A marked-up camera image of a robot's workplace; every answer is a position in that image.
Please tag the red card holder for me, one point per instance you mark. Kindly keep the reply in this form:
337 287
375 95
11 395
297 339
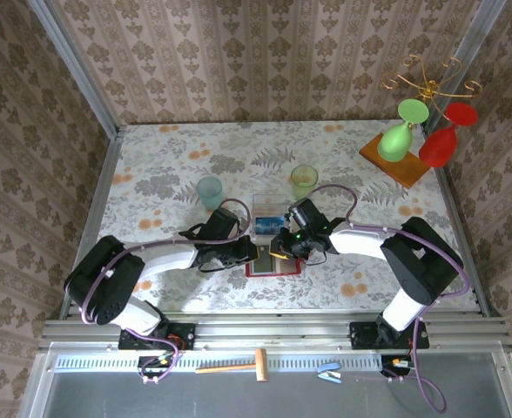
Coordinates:
287 268

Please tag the black credit card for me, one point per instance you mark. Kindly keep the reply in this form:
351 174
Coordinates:
263 264

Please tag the blue credit card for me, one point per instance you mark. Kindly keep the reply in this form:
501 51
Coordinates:
268 225

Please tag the clear plastic box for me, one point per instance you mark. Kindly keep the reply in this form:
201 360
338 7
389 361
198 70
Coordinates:
269 204

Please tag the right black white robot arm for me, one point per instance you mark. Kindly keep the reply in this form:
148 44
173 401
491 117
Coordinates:
417 265

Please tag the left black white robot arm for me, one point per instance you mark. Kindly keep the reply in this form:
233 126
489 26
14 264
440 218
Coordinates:
103 278

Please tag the green plastic cup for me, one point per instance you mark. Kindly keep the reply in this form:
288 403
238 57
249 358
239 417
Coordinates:
304 178

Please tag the teal plastic cup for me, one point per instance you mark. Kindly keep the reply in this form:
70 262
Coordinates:
209 189

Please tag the wooden mallet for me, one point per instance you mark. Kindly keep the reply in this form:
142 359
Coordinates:
261 366

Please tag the wooden base board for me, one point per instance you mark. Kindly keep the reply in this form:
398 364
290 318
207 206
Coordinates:
408 170

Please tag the black power connector block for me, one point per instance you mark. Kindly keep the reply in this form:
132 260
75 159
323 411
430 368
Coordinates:
391 371
151 365

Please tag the blue stapler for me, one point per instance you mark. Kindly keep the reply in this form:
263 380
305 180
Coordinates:
328 375

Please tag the green plastic wine glass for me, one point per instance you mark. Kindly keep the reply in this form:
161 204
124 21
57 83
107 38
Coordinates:
395 143

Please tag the red plastic wine glass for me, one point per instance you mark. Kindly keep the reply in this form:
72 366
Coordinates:
439 148

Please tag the aluminium frame rail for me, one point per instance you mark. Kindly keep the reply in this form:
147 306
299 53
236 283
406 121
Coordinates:
273 331

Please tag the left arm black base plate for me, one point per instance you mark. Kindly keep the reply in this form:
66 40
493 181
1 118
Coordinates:
182 333

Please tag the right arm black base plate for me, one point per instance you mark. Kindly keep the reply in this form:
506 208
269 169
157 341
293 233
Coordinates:
362 335

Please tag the aluminium side rail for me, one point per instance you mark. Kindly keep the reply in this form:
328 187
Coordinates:
456 200
96 204

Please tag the aluminium corner post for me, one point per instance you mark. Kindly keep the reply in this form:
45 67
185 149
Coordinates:
78 65
478 30

